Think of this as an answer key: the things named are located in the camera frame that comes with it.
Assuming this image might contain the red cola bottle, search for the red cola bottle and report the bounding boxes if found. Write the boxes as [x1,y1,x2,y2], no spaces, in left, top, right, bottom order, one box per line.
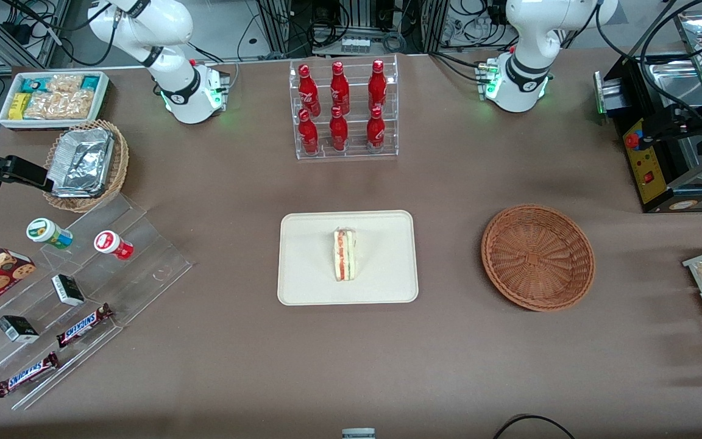
[298,64,322,117]
[366,105,386,149]
[298,109,320,155]
[330,61,351,116]
[368,59,388,113]
[329,106,349,152]

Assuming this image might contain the yellow snack packet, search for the yellow snack packet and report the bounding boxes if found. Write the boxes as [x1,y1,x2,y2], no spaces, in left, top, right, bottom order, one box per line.
[8,92,32,120]

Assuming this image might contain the small clear bag beige snacks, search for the small clear bag beige snacks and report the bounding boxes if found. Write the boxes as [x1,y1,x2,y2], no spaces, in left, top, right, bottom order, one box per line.
[46,74,84,93]

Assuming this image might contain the large clear bag beige snacks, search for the large clear bag beige snacks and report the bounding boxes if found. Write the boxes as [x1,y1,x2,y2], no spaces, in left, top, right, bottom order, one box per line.
[24,90,94,120]

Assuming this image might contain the Snickers chocolate bar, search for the Snickers chocolate bar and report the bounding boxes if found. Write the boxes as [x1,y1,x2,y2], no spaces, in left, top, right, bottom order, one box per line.
[56,303,115,349]
[0,352,61,399]

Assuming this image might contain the black machine with yellow panel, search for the black machine with yellow panel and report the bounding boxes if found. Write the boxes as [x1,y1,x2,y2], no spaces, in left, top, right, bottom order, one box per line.
[594,54,702,214]

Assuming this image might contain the cream rectangular tray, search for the cream rectangular tray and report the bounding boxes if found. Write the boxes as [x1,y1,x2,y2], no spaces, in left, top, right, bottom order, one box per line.
[277,210,419,305]

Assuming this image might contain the small black carton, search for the small black carton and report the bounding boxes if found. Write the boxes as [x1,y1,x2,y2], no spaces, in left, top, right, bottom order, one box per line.
[51,274,86,307]
[0,315,41,344]

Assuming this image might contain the black looped cable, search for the black looped cable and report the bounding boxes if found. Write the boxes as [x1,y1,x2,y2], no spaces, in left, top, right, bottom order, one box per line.
[492,414,578,439]

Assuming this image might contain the triangular sandwich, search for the triangular sandwich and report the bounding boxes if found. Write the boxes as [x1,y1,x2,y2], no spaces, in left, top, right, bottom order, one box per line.
[333,227,358,282]

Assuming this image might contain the red lid yogurt cup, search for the red lid yogurt cup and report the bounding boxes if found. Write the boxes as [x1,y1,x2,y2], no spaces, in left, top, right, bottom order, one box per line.
[94,230,135,262]

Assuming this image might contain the light tan wicker basket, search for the light tan wicker basket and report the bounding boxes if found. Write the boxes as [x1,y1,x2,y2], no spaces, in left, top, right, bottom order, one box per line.
[43,120,130,213]

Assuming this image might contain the clear acrylic bottle rack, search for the clear acrylic bottle rack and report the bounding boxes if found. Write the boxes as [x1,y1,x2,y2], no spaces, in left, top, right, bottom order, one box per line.
[289,54,399,160]

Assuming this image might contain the brown round wicker basket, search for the brown round wicker basket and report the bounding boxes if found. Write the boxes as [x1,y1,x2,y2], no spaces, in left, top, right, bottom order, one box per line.
[481,204,596,312]

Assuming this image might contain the stacked aluminium foil trays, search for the stacked aluminium foil trays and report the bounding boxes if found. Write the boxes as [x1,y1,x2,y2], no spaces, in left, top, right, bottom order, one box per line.
[46,127,116,198]

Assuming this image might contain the clear acrylic stepped stand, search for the clear acrylic stepped stand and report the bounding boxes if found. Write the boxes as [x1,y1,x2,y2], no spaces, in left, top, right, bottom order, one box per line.
[0,194,194,411]

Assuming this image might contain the white rectangular snack bin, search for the white rectangular snack bin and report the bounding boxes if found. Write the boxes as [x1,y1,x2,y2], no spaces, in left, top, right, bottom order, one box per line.
[0,71,110,131]

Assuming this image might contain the green lid yogurt cup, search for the green lid yogurt cup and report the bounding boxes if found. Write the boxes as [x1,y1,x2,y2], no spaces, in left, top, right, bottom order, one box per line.
[26,218,74,251]

